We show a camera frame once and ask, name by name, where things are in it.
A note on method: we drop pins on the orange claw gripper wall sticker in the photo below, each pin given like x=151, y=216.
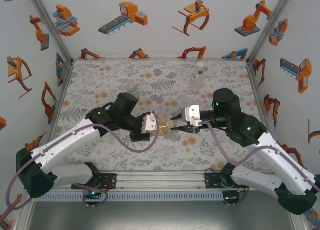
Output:
x=195, y=8
x=315, y=134
x=15, y=69

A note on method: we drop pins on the orange milling machine wall sticker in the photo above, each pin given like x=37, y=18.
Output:
x=65, y=17

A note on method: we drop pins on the aluminium frame post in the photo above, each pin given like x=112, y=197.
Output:
x=50, y=24
x=271, y=25

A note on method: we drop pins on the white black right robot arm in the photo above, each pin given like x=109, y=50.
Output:
x=275, y=157

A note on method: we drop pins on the yellow label tea bottle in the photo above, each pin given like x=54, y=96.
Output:
x=163, y=127

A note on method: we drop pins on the pale yellow bottle cap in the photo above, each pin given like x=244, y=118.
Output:
x=172, y=124

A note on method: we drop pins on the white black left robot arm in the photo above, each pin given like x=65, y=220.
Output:
x=70, y=139

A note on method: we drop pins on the orange conveyor machine wall sticker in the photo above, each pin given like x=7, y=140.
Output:
x=130, y=10
x=305, y=72

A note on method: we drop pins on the blue conveyor wall sticker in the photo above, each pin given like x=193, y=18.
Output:
x=59, y=69

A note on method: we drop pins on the clear bottle green label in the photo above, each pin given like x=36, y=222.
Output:
x=197, y=82

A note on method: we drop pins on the aluminium frame rail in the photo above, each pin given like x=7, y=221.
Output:
x=160, y=58
x=160, y=180
x=260, y=102
x=60, y=102

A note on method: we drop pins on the white bottle cap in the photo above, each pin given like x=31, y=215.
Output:
x=200, y=64

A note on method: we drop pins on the small circuit board green light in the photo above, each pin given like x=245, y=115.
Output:
x=230, y=197
x=92, y=193

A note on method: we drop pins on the green tinted plastic bottle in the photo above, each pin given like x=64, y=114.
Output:
x=134, y=91

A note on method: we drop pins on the floral print tablecloth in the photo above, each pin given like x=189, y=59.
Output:
x=175, y=157

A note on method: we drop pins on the aluminium frame leg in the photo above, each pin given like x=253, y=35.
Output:
x=25, y=215

